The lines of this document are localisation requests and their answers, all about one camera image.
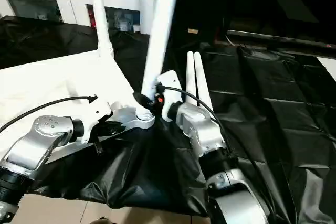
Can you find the dark grey rounded object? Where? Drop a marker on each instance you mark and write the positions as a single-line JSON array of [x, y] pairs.
[[103, 221]]

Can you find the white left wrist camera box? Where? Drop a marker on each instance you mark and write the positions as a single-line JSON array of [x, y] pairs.
[[97, 116]]

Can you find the small tan tag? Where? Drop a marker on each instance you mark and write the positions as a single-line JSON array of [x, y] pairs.
[[193, 31]]

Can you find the white plastic table top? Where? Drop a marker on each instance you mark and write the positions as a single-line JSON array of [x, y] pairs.
[[52, 82]]

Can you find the black plastic mat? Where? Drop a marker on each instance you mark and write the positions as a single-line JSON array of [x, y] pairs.
[[273, 129]]

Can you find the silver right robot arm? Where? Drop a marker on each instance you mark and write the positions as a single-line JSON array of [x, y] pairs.
[[202, 129]]

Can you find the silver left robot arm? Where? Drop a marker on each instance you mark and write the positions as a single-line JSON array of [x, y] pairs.
[[37, 140]]

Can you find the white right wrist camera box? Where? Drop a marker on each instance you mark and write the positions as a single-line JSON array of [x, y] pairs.
[[169, 90]]

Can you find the white flat board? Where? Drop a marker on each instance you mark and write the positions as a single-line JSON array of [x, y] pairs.
[[329, 66]]

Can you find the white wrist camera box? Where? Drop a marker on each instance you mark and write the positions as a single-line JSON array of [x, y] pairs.
[[97, 116], [169, 90]]

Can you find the white plastic table leg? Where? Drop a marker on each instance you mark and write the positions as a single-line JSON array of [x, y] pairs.
[[202, 85], [190, 77], [100, 14], [160, 35]]

